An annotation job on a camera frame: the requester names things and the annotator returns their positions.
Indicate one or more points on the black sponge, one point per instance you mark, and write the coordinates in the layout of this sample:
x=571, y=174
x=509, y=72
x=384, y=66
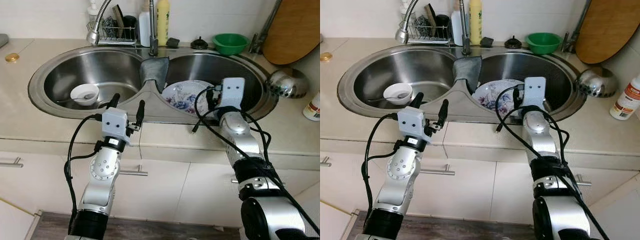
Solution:
x=486, y=42
x=173, y=43

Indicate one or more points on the steel wool scrubber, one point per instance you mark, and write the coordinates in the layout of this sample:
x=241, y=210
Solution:
x=421, y=26
x=109, y=27

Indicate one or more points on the grey dish cloth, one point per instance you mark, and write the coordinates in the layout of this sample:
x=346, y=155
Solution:
x=154, y=72
x=466, y=72

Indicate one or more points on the steel faucet with flexible head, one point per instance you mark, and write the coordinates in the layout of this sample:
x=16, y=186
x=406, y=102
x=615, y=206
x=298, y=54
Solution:
x=465, y=30
x=153, y=30

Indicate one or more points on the grey flat object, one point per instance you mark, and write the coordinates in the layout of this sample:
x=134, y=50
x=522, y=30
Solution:
x=4, y=40

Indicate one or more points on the beige kitchen cabinet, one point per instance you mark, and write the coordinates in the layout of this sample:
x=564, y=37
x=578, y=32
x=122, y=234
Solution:
x=480, y=190
x=165, y=190

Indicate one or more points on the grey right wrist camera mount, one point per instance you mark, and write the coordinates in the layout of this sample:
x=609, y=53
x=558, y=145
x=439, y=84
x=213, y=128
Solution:
x=233, y=92
x=534, y=92

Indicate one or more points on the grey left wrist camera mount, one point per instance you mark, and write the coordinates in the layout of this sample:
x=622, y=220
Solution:
x=412, y=122
x=116, y=124

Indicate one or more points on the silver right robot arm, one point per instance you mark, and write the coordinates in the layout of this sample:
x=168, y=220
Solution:
x=542, y=135
x=237, y=135

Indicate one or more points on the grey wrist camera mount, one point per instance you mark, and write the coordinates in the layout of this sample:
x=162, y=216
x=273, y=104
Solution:
x=412, y=122
x=116, y=124
x=233, y=92
x=534, y=92

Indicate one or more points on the shiny steel bowl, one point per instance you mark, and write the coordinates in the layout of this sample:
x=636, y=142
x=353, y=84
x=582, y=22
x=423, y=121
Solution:
x=595, y=82
x=287, y=82

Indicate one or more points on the gold bottle cap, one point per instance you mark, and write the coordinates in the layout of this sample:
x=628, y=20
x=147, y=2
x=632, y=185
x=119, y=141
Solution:
x=12, y=57
x=326, y=56

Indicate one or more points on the white plastic bottle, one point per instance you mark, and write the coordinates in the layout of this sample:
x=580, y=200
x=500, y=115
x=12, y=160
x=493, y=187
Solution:
x=456, y=27
x=144, y=27

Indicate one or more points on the round wooden cutting board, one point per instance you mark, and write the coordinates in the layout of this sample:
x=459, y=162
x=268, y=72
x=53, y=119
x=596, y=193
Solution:
x=610, y=27
x=295, y=30

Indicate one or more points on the black cup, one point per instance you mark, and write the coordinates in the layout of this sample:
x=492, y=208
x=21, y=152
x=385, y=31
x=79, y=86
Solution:
x=129, y=27
x=442, y=26

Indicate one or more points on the black sink plug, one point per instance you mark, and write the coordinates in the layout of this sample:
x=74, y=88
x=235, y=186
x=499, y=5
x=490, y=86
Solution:
x=513, y=43
x=200, y=44

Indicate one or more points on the small plain white bowl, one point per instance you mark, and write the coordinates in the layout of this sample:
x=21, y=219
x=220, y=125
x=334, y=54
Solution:
x=80, y=97
x=392, y=96

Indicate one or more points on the stainless steel double sink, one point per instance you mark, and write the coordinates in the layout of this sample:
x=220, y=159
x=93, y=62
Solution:
x=110, y=65
x=420, y=65

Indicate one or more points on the yellow detergent bottle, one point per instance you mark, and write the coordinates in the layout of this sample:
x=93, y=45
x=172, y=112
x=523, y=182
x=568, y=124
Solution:
x=475, y=22
x=163, y=22

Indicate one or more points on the white bottle orange label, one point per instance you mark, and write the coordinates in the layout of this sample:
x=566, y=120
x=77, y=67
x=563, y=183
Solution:
x=627, y=100
x=312, y=107

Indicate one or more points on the white soap pump bottle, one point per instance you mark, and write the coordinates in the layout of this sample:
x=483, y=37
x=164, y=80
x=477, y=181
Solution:
x=93, y=12
x=405, y=7

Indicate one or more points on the green plastic bowl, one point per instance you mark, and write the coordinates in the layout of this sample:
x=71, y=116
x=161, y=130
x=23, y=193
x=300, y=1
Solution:
x=543, y=44
x=230, y=45

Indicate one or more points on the metal spoon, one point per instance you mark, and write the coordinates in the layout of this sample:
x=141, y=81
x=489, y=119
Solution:
x=89, y=95
x=401, y=94

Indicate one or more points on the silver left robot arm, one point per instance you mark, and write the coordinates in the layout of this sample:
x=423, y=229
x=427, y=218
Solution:
x=102, y=170
x=402, y=170

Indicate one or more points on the white floral plate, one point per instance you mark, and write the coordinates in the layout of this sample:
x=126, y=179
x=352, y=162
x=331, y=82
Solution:
x=490, y=96
x=180, y=97

